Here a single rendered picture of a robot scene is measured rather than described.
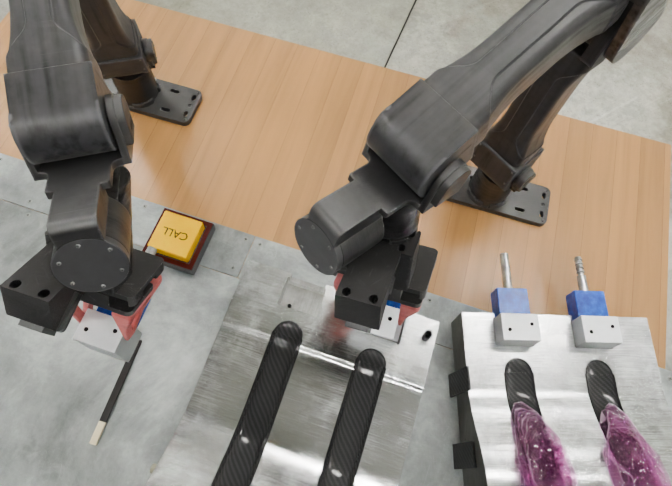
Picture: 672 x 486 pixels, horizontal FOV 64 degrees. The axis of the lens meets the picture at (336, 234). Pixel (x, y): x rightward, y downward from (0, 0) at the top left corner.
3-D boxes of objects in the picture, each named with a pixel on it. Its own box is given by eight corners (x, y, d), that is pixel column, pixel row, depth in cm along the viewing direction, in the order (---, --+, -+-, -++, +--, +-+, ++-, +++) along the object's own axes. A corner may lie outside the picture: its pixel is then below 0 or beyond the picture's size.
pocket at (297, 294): (289, 281, 74) (289, 272, 71) (326, 293, 74) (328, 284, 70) (278, 312, 72) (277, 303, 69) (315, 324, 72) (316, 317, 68)
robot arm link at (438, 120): (429, 193, 42) (710, -58, 43) (353, 117, 44) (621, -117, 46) (427, 232, 53) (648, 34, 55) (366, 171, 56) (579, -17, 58)
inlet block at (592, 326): (552, 263, 80) (569, 248, 76) (585, 264, 81) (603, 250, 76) (567, 351, 75) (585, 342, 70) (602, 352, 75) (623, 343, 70)
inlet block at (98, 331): (139, 250, 68) (127, 232, 63) (176, 262, 68) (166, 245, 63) (89, 348, 63) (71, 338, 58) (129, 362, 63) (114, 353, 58)
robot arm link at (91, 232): (161, 278, 45) (115, 157, 37) (52, 302, 44) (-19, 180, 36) (159, 197, 54) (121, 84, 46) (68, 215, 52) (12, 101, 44)
